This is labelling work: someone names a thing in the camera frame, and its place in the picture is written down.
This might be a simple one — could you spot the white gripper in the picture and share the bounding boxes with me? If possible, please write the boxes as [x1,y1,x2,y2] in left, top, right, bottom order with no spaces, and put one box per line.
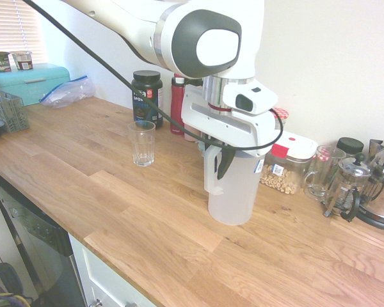
[181,84,278,180]

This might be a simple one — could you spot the pink water bottle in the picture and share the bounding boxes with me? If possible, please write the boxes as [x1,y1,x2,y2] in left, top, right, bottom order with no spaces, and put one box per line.
[182,126,199,141]

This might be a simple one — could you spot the red water bottle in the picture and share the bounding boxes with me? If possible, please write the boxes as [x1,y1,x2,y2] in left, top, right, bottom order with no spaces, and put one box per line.
[170,74,188,135]

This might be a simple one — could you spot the clear glass tumbler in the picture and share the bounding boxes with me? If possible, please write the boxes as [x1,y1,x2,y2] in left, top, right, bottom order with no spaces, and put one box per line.
[127,120,157,168]

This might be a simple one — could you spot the cereal container white red lid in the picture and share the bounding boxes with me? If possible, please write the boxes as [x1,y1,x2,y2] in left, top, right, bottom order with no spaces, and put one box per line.
[259,130,319,195]

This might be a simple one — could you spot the jar with red checkered lid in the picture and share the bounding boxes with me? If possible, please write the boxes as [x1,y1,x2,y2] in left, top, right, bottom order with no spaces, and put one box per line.
[270,107,290,132]
[315,150,335,164]

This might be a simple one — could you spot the black Vega protein tub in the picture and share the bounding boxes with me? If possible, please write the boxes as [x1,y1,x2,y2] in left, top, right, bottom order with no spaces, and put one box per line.
[131,70,164,129]

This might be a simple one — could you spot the clear glass mug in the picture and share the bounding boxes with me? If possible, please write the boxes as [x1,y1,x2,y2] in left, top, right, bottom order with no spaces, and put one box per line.
[303,145,346,201]

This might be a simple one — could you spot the jar with black lid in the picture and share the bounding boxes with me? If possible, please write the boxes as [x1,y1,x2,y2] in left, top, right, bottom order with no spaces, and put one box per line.
[335,137,365,161]

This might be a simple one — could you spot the glass French press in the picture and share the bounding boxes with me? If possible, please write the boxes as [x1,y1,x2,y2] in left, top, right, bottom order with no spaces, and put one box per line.
[323,152,372,223]

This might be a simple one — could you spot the clear zip plastic bag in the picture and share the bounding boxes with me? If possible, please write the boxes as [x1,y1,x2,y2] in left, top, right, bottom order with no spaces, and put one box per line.
[38,75,95,109]

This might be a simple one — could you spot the white cabinet drawer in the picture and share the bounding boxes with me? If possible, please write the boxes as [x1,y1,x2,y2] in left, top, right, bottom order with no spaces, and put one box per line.
[68,233,157,307]

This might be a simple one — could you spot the dishwasher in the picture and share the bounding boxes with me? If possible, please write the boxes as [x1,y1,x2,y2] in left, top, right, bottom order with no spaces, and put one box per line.
[0,168,84,307]

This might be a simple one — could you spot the teal bread box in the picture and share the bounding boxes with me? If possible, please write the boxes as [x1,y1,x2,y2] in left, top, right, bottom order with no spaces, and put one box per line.
[0,63,74,107]

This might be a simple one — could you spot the grey cutlery basket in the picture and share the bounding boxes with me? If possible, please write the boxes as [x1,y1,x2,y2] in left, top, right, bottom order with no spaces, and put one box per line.
[0,86,31,134]

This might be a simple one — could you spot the white brown yoghurt cup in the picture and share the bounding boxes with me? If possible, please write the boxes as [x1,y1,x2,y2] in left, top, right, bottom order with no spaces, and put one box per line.
[12,50,34,71]

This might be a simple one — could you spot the dark bag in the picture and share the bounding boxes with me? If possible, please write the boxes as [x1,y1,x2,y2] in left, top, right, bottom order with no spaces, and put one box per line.
[0,262,35,307]

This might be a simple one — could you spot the white window blinds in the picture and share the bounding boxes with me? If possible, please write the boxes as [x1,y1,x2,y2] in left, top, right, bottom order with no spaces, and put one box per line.
[0,0,49,65]

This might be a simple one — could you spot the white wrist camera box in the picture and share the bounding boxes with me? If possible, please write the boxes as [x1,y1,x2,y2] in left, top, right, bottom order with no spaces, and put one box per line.
[223,79,278,115]

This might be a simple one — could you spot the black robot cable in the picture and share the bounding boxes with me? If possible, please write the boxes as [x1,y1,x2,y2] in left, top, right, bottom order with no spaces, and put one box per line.
[21,0,284,151]

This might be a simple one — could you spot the metal drawer handle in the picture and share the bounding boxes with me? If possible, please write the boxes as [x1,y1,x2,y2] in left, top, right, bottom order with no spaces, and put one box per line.
[94,297,138,307]

